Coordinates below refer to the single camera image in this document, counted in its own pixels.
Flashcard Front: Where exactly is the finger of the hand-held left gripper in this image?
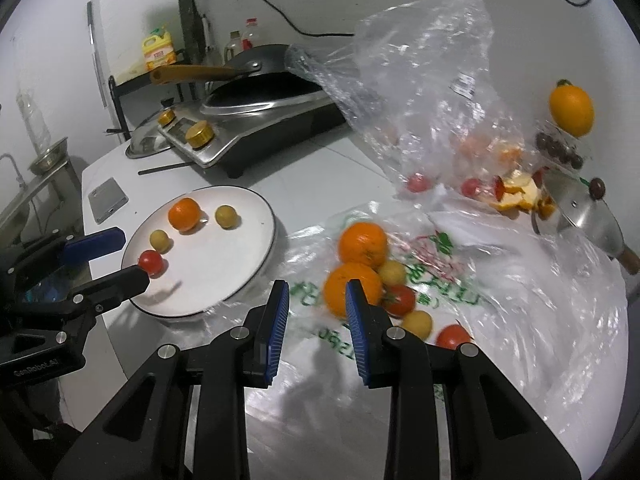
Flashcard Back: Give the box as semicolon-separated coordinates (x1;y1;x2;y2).
7;226;126;281
60;265;151;346

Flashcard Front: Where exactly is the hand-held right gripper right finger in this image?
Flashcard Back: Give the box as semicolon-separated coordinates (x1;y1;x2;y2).
345;279;583;480

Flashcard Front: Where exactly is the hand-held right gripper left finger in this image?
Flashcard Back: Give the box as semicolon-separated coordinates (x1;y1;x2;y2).
55;279;292;480

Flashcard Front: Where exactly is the tangerine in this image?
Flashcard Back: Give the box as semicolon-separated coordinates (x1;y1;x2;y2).
167;197;202;233
338;221;390;268
323;262;385;318

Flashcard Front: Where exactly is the white plate with dark rim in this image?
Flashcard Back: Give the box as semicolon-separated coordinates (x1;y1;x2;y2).
121;186;277;318

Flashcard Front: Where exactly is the green printed plastic bag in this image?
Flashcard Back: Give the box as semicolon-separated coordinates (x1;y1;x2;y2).
240;200;628;456

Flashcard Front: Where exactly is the grey smartphone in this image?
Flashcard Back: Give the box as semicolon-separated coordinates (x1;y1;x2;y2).
87;176;130;225

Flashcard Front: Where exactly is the steel sink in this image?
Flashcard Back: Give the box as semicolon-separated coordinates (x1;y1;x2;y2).
0;157;83;241

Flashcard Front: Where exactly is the steel bowl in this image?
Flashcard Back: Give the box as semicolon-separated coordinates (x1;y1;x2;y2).
27;137;71;176

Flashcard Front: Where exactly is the black chopstick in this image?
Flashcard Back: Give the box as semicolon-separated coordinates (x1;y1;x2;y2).
137;161;193;176

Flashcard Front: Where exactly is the steel faucet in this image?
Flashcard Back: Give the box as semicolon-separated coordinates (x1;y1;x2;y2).
0;155;23;191

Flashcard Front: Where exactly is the steel wok lid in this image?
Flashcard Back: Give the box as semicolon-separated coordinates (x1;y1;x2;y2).
125;110;173;160

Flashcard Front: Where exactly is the black metal rack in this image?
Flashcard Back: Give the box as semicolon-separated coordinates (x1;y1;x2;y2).
109;47;211;133

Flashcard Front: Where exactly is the clear plastic bottle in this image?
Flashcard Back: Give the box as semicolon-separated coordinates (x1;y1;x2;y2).
16;89;51;153

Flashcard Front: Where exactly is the yellow detergent bottle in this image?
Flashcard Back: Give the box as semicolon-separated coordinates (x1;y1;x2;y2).
141;27;178;72

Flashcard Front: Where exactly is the steel induction cooker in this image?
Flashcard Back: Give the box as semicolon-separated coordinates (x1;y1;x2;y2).
157;77;348;179

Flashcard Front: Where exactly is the orange peel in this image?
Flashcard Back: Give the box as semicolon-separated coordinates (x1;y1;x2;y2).
487;170;556;221

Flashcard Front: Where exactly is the dark vertical pipe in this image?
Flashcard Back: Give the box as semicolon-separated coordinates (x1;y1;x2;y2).
175;0;208;101

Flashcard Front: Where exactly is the clear plastic bag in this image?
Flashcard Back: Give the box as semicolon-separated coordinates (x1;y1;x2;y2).
285;0;556;206

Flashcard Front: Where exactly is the red cap bottle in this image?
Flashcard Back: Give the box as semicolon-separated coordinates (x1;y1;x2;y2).
241;17;266;53

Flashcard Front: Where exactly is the clear box of dark fruit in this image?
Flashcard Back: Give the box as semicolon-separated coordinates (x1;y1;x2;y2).
532;120;593;171

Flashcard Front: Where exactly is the large orange with stem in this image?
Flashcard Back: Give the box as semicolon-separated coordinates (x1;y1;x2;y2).
549;79;596;138

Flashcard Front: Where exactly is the umbrella with black handle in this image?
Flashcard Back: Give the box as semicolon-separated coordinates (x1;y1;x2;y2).
187;0;216;68

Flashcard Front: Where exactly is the black wok with wooden handle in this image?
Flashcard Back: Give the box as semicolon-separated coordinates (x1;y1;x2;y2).
150;44;311;86

